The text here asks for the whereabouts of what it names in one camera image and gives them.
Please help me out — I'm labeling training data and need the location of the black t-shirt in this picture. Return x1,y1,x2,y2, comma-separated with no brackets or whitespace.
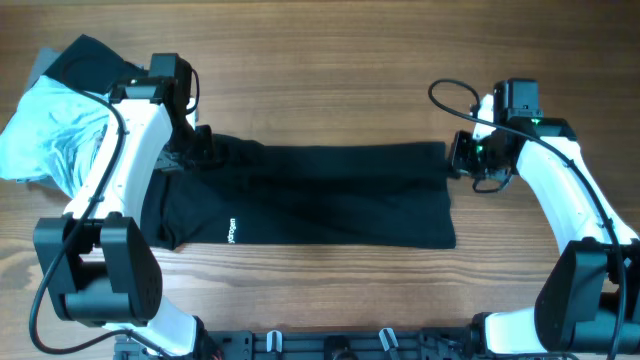
141,135,456,250

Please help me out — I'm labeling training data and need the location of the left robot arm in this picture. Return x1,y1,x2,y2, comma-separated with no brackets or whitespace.
28,53,223,359

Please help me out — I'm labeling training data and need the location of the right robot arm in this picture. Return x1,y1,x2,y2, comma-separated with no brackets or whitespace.
450,78,639,358

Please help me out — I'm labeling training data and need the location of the black folded garment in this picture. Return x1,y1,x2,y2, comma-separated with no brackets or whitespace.
44,35,148,94

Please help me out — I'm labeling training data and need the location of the light blue folded garment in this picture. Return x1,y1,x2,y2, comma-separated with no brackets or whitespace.
1,75,111,198

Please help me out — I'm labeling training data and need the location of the grey folded garment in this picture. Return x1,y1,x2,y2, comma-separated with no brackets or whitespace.
25,47,61,92

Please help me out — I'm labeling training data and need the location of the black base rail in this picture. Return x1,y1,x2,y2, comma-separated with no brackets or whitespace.
114,327,489,360

